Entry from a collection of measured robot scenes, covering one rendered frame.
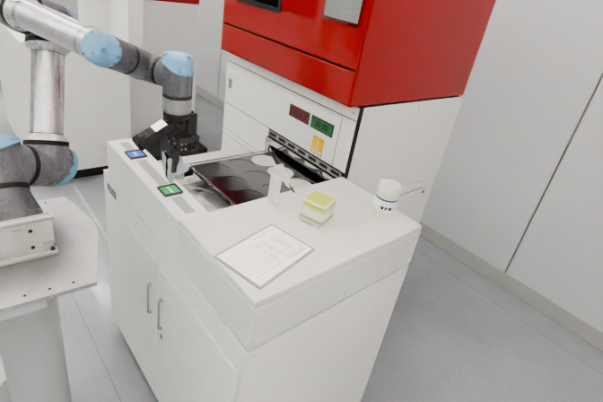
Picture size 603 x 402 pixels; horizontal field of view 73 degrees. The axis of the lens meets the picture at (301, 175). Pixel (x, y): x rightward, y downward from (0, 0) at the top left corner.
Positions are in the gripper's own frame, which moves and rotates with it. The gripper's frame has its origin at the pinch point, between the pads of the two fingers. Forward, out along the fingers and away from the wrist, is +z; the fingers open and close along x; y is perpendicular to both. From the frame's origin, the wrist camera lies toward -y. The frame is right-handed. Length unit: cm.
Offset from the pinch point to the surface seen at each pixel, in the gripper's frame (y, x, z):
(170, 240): -4.0, -11.2, 13.0
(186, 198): 2.9, -5.8, 4.0
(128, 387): -8, 14, 100
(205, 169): 22.7, 19.0, 10.1
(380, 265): 41, -50, 12
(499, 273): 206, -41, 92
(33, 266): -34.6, 1.0, 18.1
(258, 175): 38.4, 7.3, 10.1
